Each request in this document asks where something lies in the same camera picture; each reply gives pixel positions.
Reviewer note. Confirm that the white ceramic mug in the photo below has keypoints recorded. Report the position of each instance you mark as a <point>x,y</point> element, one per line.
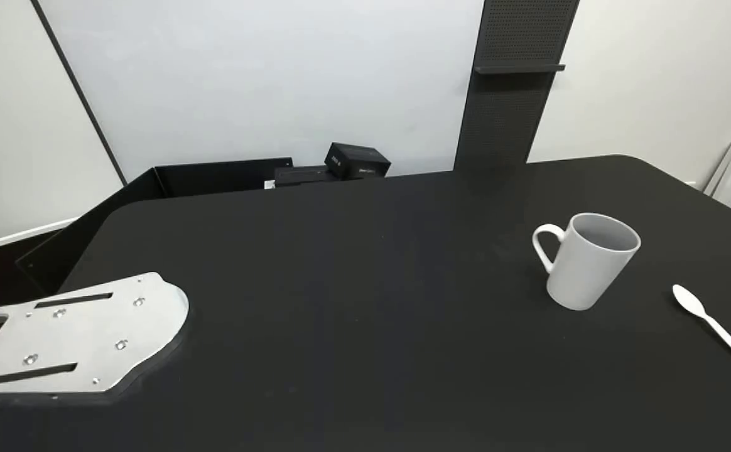
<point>583,258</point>

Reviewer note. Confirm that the black vertical pillar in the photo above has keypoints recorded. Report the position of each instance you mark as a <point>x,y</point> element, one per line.
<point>516,61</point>

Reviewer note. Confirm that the silver metal mounting plate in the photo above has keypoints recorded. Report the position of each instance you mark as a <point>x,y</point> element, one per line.
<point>88,340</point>

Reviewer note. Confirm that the small black box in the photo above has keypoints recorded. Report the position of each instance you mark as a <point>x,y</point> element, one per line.
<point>355,163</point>

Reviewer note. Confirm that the white plastic spoon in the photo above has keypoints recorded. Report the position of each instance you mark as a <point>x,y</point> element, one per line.
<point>688,303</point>

